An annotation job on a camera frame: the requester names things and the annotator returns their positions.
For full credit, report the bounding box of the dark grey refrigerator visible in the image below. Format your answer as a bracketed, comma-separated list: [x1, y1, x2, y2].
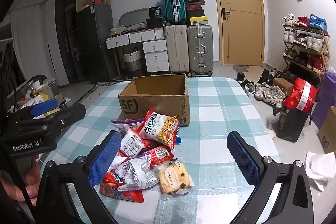
[76, 3, 117, 84]

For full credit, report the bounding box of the black tub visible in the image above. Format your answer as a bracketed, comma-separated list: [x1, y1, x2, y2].
[148, 7, 162, 20]

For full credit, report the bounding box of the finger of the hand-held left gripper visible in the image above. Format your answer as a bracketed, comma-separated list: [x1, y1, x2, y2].
[30, 98, 59, 117]
[34, 103, 87, 133]

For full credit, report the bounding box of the cardboard box black print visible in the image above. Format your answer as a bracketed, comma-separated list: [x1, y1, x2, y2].
[317, 106, 336, 155]

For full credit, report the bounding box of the grey white woven basket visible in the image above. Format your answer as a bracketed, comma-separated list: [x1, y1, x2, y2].
[122, 48, 143, 72]

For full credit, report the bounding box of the black storage box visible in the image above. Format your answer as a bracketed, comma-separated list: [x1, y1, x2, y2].
[146, 18, 166, 29]

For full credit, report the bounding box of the grey doormat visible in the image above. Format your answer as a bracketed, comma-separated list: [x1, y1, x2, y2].
[232, 64, 250, 73]

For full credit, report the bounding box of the person's left hand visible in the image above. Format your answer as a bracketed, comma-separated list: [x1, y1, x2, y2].
[0, 159, 42, 205]

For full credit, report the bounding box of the clear plastic bag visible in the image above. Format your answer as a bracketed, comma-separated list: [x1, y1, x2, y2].
[110, 25, 125, 36]

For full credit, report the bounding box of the tan wooden door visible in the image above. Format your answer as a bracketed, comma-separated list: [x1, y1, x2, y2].
[209, 0, 265, 67]

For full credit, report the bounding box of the yellow plastic bag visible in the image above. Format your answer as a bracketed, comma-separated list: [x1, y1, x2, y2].
[39, 93, 60, 117]

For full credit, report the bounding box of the pile of loose sneakers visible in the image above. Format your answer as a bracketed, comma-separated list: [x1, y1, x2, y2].
[235, 68, 289, 109]

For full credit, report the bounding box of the purple bag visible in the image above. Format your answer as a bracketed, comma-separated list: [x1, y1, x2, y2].
[312, 67, 336, 130]

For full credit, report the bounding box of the silver suitcase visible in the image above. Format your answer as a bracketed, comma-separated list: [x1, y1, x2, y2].
[187, 25, 214, 77]

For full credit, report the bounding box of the orange white noodle snack packet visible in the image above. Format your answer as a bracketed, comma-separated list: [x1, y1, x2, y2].
[136, 109, 181, 151]

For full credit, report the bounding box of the teal suitcase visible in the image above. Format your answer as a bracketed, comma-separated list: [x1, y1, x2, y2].
[163, 0, 187, 23]

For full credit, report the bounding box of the small brown cardboard box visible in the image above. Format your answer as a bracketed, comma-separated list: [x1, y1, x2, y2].
[272, 78, 294, 96]

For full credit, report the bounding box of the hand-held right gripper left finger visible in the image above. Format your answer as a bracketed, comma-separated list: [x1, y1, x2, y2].
[35, 130, 122, 224]

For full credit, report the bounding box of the purple snack packet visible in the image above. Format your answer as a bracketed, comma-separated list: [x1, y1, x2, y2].
[111, 118, 146, 132]

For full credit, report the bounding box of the silver white snack packet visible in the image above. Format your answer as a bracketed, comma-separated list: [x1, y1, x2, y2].
[109, 154, 160, 191]

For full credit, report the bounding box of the white plastic bag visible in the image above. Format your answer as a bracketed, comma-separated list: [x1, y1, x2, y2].
[304, 151, 336, 191]

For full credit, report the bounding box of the clear yellow biscuit packet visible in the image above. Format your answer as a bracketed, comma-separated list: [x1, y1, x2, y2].
[155, 160, 195, 196]

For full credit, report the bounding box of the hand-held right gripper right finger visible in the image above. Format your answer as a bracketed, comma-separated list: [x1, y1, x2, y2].
[226, 131, 314, 224]

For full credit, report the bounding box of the beige suitcase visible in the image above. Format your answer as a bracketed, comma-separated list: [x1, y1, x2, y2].
[164, 25, 190, 73]

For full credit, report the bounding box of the white drawer desk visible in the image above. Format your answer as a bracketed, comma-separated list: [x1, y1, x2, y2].
[105, 28, 171, 80]

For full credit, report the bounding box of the shelved shoe collection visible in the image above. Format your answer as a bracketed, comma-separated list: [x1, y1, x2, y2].
[280, 13, 328, 73]

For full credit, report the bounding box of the red white bag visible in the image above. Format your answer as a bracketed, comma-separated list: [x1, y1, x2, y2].
[283, 77, 318, 111]

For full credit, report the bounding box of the open cardboard box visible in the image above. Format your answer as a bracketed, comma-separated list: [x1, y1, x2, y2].
[43, 82, 60, 99]

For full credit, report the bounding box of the red snack packet blue print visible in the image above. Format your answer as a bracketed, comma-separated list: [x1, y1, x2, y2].
[99, 172, 145, 203]

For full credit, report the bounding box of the white curtain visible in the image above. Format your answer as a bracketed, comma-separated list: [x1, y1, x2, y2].
[10, 2, 55, 83]

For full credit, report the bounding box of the light blue plastic bag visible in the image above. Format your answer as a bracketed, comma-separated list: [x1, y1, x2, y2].
[155, 0, 166, 18]

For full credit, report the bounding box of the dark tall wardrobe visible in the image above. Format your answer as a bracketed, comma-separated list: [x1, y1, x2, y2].
[54, 0, 92, 85]

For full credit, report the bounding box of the wooden shoe rack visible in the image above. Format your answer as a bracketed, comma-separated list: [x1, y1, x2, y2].
[281, 25, 331, 88]

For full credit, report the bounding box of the grey oval mirror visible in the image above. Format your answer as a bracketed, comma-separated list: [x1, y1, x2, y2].
[119, 8, 150, 28]

